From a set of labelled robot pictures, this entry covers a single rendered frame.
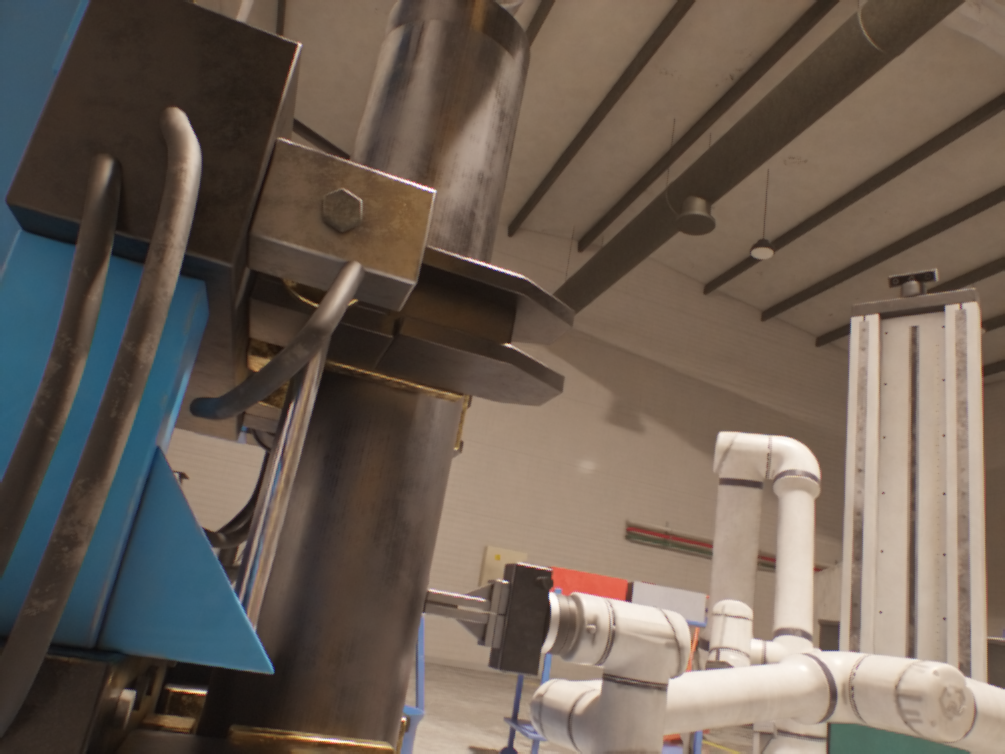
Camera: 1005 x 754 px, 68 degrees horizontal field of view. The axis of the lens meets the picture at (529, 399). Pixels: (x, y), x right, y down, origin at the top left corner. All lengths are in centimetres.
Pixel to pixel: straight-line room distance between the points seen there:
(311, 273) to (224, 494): 1108
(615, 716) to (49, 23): 105
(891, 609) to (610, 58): 858
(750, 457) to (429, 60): 139
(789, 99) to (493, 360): 704
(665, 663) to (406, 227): 65
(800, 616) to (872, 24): 580
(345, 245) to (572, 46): 940
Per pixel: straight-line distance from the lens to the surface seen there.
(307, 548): 83
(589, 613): 98
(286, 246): 61
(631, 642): 100
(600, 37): 985
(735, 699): 131
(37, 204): 61
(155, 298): 49
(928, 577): 230
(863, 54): 721
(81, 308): 52
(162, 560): 60
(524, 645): 96
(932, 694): 139
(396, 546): 84
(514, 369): 73
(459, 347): 71
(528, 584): 96
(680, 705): 123
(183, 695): 108
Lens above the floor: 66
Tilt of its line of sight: 17 degrees up
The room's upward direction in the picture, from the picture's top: 10 degrees clockwise
